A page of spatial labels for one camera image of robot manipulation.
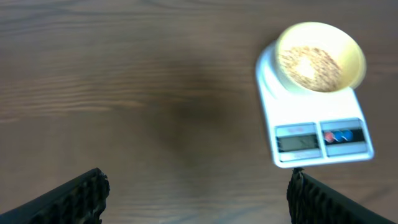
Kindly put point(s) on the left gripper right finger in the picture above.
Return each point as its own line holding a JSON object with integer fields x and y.
{"x": 312, "y": 202}

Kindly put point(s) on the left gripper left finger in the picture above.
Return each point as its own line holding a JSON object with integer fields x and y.
{"x": 81, "y": 200}

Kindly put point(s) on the white digital kitchen scale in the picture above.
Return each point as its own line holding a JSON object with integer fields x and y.
{"x": 310, "y": 130}

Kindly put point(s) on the soybeans in bowl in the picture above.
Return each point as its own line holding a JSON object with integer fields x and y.
{"x": 311, "y": 68}

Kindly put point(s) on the pale yellow plastic bowl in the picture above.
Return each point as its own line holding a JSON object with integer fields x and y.
{"x": 343, "y": 49}

